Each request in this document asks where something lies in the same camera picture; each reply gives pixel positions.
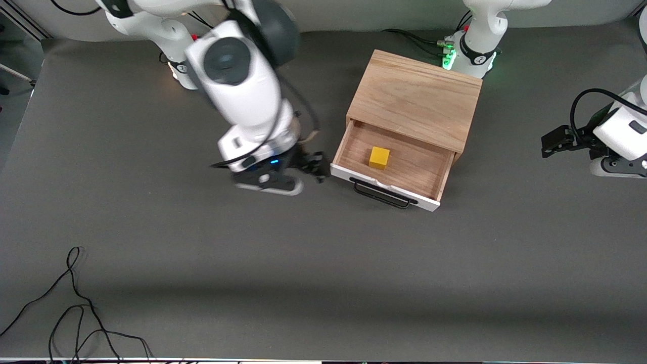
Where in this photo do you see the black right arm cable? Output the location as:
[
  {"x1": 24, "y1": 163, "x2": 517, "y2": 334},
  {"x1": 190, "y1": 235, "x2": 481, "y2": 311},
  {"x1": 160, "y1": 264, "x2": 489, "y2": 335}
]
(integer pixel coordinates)
[{"x1": 50, "y1": 0, "x2": 320, "y2": 169}]

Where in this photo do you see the loose black cable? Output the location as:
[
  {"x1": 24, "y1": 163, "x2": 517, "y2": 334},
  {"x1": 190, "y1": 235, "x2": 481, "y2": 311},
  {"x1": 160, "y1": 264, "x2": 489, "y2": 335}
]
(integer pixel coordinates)
[{"x1": 0, "y1": 246, "x2": 155, "y2": 364}]

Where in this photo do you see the thin white bar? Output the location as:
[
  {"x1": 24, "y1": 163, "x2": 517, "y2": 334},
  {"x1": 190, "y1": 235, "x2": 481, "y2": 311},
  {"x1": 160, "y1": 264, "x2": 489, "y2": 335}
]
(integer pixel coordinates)
[{"x1": 0, "y1": 63, "x2": 37, "y2": 87}]

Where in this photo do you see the long black base cable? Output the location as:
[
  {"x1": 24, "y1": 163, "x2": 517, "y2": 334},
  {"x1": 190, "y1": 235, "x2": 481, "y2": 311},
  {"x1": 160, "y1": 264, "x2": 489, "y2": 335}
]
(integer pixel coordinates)
[{"x1": 383, "y1": 28, "x2": 448, "y2": 52}]

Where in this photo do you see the wooden drawer cabinet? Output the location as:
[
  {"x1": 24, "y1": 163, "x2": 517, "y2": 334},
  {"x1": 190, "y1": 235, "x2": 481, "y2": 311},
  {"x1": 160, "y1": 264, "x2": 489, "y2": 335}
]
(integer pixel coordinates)
[{"x1": 346, "y1": 49, "x2": 483, "y2": 165}]

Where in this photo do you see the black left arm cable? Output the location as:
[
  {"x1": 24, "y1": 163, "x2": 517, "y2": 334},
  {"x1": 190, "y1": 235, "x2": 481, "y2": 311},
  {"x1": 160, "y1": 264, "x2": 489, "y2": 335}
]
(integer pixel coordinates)
[{"x1": 570, "y1": 88, "x2": 647, "y2": 145}]

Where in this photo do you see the yellow wooden block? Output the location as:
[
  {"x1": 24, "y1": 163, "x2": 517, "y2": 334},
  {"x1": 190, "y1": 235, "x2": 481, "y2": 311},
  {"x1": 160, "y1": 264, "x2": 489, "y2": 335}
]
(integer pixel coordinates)
[{"x1": 368, "y1": 146, "x2": 391, "y2": 170}]

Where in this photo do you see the black metal drawer handle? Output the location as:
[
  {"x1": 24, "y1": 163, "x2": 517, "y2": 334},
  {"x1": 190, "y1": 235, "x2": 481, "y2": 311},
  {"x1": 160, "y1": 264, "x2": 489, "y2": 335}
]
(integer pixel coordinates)
[{"x1": 349, "y1": 177, "x2": 419, "y2": 209}]

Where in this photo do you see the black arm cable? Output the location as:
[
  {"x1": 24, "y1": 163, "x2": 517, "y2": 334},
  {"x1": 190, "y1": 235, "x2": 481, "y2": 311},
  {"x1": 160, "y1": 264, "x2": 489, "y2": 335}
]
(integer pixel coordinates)
[
  {"x1": 50, "y1": 0, "x2": 320, "y2": 169},
  {"x1": 570, "y1": 88, "x2": 647, "y2": 145}
]

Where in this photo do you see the white-fronted wooden drawer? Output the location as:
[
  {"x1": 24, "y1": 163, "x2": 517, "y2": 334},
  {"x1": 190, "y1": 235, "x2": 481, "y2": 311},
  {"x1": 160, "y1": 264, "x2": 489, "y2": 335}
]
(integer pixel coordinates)
[{"x1": 330, "y1": 119, "x2": 455, "y2": 212}]

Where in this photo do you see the aluminium frame rail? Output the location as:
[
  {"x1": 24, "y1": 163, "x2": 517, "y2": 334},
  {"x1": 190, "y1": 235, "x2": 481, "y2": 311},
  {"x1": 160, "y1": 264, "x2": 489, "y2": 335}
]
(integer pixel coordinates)
[{"x1": 0, "y1": 10, "x2": 51, "y2": 40}]

